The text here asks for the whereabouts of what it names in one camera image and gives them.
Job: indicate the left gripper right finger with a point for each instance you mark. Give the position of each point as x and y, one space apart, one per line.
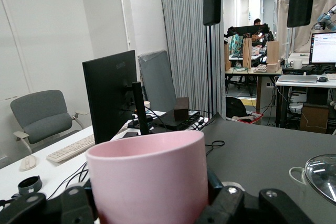
228 203

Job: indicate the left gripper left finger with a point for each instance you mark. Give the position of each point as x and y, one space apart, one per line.
76 205

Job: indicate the pink cup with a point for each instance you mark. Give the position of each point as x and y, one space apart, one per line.
147 176

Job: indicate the blue-grey robot arm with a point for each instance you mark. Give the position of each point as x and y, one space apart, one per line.
329 16

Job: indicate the beige paper cup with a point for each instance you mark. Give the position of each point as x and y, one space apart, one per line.
146 104

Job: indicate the beige curtain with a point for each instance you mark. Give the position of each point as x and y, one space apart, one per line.
282 24

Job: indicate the grey striped curtain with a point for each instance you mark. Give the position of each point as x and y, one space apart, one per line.
183 37

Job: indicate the person with dark hair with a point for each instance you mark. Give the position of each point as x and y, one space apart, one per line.
257 21

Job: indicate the lit computer monitor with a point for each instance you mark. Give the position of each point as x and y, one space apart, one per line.
324 48

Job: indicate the white desk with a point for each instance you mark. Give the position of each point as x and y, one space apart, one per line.
42 166

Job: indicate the beige keyboard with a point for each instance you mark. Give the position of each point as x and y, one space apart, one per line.
71 149

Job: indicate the white mug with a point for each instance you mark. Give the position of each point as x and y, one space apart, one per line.
297 64

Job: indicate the dark grey table mat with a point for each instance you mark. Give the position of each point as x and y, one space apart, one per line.
262 155

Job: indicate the beige computer mouse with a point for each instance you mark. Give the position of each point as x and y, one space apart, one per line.
27 163

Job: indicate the thin black stand pole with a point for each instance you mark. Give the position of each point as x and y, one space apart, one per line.
209 77

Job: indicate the grey-green stockpot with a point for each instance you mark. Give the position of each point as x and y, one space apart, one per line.
291 174

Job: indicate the silver laptop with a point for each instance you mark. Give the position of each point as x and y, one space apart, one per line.
296 78

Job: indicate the wooden table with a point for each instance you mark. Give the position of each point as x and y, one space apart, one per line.
249 72

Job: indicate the black computer mouse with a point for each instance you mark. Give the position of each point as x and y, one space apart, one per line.
323 79

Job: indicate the white table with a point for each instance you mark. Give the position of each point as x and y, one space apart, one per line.
302 84

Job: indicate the red bin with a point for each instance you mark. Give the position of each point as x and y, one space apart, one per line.
258 119

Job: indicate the grey leaning board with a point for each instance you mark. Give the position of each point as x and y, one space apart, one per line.
157 82

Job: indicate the grey armchair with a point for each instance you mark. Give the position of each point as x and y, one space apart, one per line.
44 119

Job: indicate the black backpack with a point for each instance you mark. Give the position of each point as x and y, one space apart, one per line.
235 107

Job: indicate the flat black box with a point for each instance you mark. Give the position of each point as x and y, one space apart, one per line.
168 123

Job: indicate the glass stockpot lid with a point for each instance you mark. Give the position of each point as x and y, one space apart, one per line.
325 176

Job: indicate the dark brown box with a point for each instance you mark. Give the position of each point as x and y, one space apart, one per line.
181 111

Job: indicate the cardboard box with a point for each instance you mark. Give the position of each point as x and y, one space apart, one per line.
313 119

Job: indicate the black computer monitor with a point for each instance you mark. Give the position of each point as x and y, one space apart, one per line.
110 95

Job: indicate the black monitor stand pole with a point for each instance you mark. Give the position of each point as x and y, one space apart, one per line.
139 108

